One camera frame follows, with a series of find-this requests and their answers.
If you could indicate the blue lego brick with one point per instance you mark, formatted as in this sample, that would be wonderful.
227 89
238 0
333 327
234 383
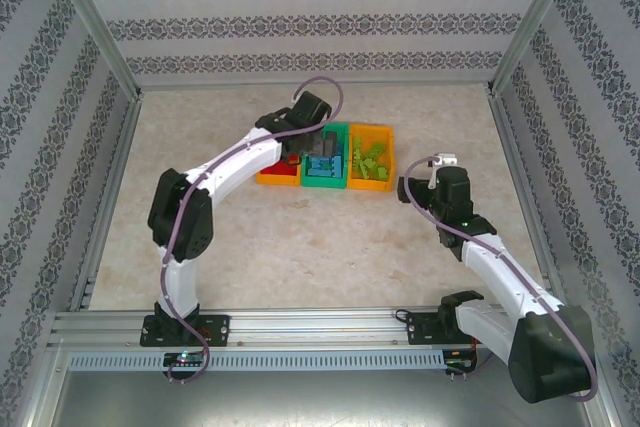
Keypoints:
320 162
320 173
338 166

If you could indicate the red lego brick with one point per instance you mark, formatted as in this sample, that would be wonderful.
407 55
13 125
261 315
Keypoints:
285 168

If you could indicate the green plastic bin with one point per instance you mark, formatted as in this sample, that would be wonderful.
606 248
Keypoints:
325 183

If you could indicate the long green lego brick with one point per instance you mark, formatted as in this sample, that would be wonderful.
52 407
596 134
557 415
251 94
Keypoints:
375 149
357 151

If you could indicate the yellow plastic bin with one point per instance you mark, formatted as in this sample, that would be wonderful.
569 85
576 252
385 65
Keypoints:
370 184
277 180

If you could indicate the small green lego brick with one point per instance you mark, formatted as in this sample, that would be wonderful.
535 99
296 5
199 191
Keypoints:
382 173

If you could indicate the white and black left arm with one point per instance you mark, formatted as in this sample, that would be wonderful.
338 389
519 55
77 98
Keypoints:
235 159

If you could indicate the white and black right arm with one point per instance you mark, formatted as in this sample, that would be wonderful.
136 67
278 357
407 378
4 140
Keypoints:
505 272

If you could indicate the small circuit board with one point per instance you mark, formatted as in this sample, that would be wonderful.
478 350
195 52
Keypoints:
187 359
457 362

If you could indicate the grey metal sheet panel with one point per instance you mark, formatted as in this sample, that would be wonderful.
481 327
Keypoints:
320 402

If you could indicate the aluminium side rail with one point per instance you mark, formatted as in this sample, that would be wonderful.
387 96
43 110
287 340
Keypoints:
109 197
508 137

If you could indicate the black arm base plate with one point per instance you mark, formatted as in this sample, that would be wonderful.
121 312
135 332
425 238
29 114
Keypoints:
217 329
420 329

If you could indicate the aluminium mounting rail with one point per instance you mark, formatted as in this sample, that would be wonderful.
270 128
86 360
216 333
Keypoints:
320 327

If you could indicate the aluminium frame post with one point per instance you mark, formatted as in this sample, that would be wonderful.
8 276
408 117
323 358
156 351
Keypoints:
100 32
525 32

